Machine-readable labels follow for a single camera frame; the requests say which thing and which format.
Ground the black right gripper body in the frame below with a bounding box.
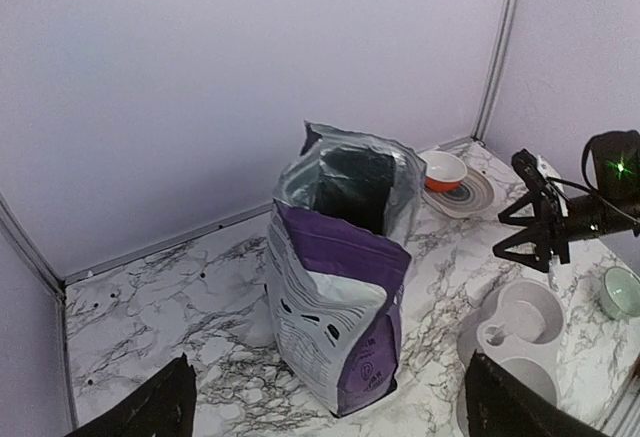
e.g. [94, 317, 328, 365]
[537, 195, 639, 264]

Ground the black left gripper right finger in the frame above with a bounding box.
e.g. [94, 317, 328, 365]
[464, 352, 600, 437]

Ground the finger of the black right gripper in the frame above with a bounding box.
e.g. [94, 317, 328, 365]
[498, 191, 542, 225]
[493, 229, 550, 272]

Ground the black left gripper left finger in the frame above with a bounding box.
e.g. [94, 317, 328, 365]
[69, 354, 196, 437]

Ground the purple puppy food bag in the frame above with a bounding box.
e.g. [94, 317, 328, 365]
[265, 123, 426, 418]

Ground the silver metal scoop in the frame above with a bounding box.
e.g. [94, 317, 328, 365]
[547, 266, 559, 292]

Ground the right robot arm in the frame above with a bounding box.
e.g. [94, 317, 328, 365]
[493, 130, 639, 273]

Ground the grey double pet bowl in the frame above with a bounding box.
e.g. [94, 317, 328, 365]
[457, 279, 565, 405]

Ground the spiral pattern ceramic plate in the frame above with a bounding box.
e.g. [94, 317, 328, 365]
[423, 167, 495, 219]

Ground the pale green glass bowl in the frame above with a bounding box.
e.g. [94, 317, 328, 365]
[599, 267, 639, 320]

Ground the orange white ceramic bowl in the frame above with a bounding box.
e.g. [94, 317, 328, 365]
[423, 150, 468, 193]

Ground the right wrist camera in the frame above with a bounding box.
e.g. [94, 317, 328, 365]
[511, 149, 569, 217]

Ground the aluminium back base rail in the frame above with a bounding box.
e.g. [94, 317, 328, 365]
[61, 203, 271, 285]

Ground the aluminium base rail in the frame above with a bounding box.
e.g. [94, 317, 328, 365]
[1, 196, 78, 432]
[61, 203, 271, 285]

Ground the aluminium left base rail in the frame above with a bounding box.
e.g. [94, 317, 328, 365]
[1, 196, 78, 432]

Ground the aluminium right corner post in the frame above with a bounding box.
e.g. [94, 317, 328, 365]
[471, 0, 520, 142]

